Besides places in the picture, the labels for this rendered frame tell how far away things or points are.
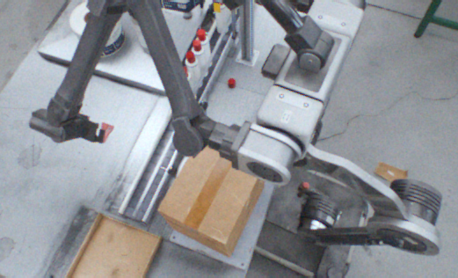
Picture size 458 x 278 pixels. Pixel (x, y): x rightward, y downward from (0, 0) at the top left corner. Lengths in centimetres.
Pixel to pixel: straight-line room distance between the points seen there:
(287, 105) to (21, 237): 120
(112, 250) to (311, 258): 101
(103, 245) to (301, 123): 98
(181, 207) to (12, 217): 77
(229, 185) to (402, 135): 167
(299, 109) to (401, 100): 198
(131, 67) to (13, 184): 69
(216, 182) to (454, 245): 166
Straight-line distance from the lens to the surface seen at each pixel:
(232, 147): 89
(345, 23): 108
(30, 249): 173
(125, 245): 159
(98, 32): 105
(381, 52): 306
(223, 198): 126
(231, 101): 174
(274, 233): 213
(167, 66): 96
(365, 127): 271
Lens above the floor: 232
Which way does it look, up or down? 65 degrees down
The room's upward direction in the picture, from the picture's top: 8 degrees counter-clockwise
